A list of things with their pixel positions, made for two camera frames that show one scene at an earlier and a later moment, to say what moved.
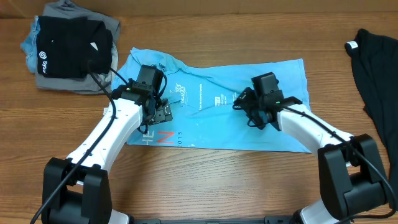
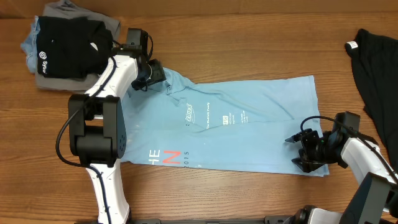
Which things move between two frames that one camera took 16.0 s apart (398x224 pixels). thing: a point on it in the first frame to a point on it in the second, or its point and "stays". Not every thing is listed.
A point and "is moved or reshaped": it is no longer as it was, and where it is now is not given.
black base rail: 280,219 stays
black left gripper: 162,111 to 157,73
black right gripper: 245,104 to 306,138
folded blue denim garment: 29,45 stays
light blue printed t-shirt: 201,97 is moved or reshaped
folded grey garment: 105,81 stays
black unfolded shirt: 375,58 stays
